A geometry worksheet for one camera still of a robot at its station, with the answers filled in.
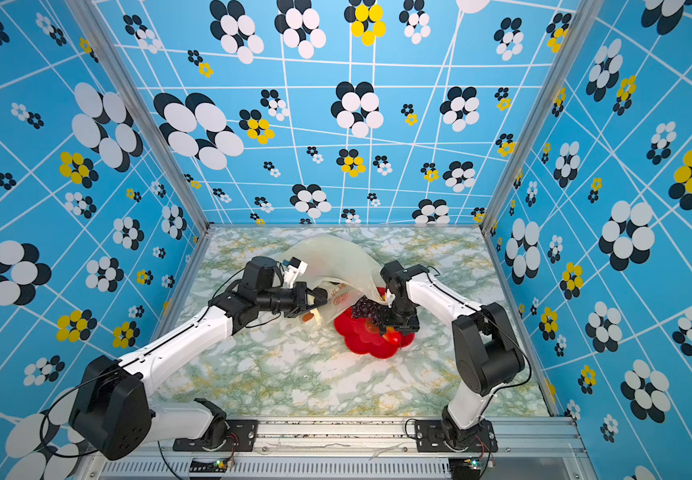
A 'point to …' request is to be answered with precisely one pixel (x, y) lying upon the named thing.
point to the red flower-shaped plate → (362, 335)
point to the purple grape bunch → (366, 308)
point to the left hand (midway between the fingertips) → (328, 300)
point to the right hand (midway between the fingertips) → (392, 332)
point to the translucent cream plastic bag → (339, 267)
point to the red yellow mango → (392, 336)
